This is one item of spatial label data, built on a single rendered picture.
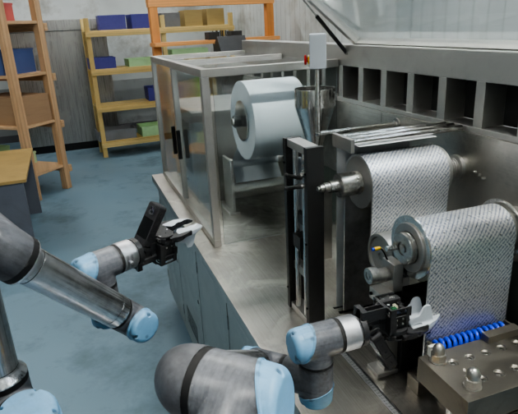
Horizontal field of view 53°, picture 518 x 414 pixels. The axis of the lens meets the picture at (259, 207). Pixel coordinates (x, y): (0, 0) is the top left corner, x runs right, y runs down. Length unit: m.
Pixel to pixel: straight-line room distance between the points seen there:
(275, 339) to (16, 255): 0.78
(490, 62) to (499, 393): 0.79
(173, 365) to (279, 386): 0.17
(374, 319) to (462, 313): 0.26
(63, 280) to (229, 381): 0.44
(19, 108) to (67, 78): 2.59
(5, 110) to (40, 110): 0.35
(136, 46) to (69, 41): 1.75
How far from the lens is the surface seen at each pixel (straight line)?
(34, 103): 6.17
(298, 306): 1.61
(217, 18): 8.19
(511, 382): 1.23
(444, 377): 1.20
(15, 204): 4.54
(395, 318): 1.16
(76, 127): 8.57
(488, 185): 1.49
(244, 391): 0.76
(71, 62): 8.47
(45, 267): 1.05
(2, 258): 1.01
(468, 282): 1.29
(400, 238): 1.21
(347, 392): 1.33
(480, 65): 1.49
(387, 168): 1.36
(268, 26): 6.61
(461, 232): 1.23
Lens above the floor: 1.75
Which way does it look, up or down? 20 degrees down
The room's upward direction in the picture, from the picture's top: 3 degrees counter-clockwise
